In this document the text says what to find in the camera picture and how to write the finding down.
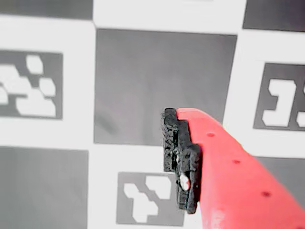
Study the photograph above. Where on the black white marker checkerboard mat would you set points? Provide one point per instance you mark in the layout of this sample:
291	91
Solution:
143	83

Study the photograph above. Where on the orange-red gripper finger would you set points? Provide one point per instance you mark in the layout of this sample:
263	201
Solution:
233	181

